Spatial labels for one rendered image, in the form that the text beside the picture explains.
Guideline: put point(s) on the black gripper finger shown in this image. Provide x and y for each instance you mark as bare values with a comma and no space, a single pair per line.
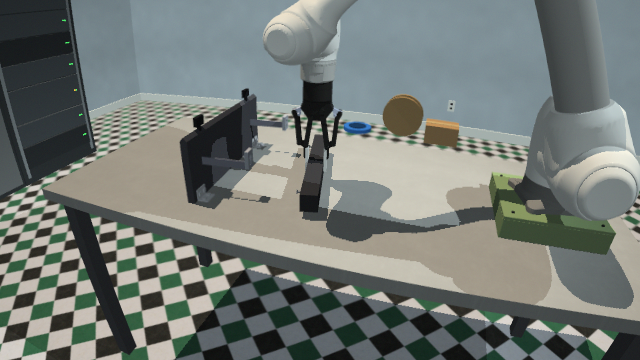
327,144
296,112

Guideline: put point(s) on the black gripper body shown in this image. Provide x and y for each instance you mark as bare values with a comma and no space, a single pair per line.
320,95

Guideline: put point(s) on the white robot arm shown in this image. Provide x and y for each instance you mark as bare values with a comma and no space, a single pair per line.
590,163

